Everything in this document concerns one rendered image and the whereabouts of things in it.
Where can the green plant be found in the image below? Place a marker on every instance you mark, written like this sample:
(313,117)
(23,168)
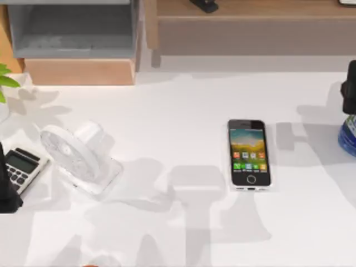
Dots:
(7,80)

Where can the orange object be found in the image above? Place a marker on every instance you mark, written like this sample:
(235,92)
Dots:
(90,265)

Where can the pale wooden drawer front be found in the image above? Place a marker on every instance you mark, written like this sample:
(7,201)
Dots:
(78,71)

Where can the dark flat object white edge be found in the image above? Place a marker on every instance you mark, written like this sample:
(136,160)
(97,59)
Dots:
(348,1)

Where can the black and white smartphone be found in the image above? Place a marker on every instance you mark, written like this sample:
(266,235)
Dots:
(249,155)

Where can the grey pierced drawer inside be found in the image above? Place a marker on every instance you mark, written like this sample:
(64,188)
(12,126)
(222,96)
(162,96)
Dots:
(75,30)

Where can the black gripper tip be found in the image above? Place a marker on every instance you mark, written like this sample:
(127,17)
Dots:
(6,192)

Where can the blue bottle with black top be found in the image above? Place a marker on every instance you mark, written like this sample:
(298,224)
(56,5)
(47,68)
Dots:
(350,133)

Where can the white desk fan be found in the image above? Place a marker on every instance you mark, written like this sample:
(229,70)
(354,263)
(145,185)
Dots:
(75,155)

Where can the white calculator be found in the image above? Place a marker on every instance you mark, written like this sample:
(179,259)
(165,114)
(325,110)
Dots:
(23,169)

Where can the wooden cupboard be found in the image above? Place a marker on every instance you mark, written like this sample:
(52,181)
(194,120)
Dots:
(5,39)

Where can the wooden open shelf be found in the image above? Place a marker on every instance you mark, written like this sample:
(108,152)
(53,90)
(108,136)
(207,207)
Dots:
(250,36)

